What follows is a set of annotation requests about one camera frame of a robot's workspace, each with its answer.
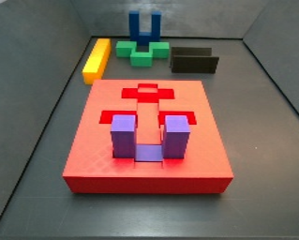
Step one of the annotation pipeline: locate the red puzzle board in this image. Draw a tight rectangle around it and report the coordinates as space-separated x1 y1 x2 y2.
63 80 233 194

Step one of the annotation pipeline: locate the yellow long bar block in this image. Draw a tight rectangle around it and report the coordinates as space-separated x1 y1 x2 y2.
82 38 111 84

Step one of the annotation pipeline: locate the purple U-shaped block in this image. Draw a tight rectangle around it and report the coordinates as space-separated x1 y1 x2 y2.
110 114 190 162

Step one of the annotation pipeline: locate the dark blue U-shaped block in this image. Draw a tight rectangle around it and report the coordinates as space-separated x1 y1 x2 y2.
130 10 162 46

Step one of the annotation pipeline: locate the black stepped block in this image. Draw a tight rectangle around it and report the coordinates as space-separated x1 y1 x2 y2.
170 47 219 74

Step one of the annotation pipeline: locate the green cross-shaped block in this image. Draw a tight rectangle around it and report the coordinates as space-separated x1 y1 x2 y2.
115 41 170 68

